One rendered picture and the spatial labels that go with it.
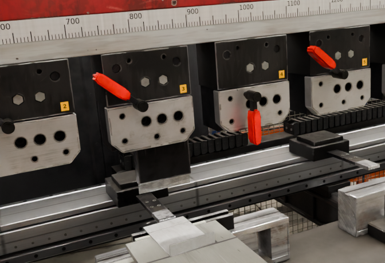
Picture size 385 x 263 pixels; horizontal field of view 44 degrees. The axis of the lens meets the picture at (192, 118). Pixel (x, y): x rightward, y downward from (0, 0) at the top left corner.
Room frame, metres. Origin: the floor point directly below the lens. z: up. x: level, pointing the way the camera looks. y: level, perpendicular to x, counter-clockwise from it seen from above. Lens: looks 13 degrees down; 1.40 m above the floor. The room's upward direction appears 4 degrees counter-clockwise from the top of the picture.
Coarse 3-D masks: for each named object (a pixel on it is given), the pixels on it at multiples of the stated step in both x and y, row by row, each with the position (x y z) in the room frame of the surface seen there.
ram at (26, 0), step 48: (0, 0) 0.70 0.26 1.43; (48, 0) 0.73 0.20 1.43; (96, 0) 0.76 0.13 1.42; (144, 0) 0.79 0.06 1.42; (192, 0) 0.82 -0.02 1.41; (240, 0) 0.86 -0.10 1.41; (0, 48) 0.70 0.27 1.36; (48, 48) 0.73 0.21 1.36; (96, 48) 0.75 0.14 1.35; (144, 48) 0.79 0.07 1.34
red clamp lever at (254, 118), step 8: (248, 96) 0.83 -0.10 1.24; (256, 96) 0.81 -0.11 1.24; (256, 104) 0.82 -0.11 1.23; (248, 112) 0.83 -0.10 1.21; (256, 112) 0.82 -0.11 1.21; (248, 120) 0.83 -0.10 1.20; (256, 120) 0.82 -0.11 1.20; (248, 128) 0.83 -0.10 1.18; (256, 128) 0.82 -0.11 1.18; (256, 136) 0.82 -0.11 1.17; (256, 144) 0.82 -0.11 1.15
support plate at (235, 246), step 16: (208, 224) 0.83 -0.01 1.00; (144, 240) 0.79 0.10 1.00; (144, 256) 0.73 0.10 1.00; (160, 256) 0.73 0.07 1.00; (176, 256) 0.72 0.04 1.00; (192, 256) 0.72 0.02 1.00; (208, 256) 0.72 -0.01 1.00; (224, 256) 0.71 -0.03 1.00; (240, 256) 0.71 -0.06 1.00; (256, 256) 0.70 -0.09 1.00
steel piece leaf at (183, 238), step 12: (168, 228) 0.83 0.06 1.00; (180, 228) 0.82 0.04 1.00; (192, 228) 0.82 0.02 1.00; (156, 240) 0.78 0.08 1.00; (168, 240) 0.78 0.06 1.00; (180, 240) 0.77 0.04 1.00; (192, 240) 0.74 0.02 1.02; (204, 240) 0.75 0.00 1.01; (168, 252) 0.74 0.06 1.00; (180, 252) 0.73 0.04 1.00
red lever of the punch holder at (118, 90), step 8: (96, 72) 0.73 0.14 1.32; (96, 80) 0.71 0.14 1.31; (104, 80) 0.72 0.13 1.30; (112, 80) 0.72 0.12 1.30; (104, 88) 0.72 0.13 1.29; (112, 88) 0.72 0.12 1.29; (120, 88) 0.72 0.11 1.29; (120, 96) 0.72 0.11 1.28; (128, 96) 0.73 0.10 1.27; (136, 104) 0.74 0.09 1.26; (144, 104) 0.73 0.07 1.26
